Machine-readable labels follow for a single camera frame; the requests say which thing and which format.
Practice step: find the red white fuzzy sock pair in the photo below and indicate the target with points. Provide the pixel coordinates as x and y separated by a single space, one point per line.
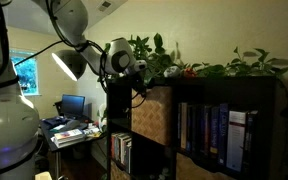
189 73

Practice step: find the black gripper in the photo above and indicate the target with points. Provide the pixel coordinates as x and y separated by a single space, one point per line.
137 82

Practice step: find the books in upper right cube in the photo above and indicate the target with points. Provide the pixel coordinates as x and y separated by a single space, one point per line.
216 133

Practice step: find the ceiling air vent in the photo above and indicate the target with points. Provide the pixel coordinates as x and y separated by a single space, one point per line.
105 6

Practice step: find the stack of books on desk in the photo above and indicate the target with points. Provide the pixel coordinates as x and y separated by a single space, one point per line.
62 138

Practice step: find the white desk lamp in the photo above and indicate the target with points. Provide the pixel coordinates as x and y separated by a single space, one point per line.
71 62

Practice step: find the row of books lower left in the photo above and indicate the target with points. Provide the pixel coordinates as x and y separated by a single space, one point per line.
121 144

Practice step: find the window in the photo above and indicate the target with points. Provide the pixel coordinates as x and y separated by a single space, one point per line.
26 68

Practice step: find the laptop computer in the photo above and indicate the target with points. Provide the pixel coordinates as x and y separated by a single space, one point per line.
72 105

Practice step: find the dark cube shelf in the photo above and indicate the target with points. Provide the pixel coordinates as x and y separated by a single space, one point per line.
153 161

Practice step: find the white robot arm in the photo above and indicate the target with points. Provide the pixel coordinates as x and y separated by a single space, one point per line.
19 119

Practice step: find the woven basket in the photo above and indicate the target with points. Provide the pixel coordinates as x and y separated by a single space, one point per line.
187 170
151 117

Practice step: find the dark desk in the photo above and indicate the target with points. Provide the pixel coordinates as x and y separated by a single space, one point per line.
52 126

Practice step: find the green pothos plant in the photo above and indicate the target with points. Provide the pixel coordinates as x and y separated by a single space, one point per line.
158 61

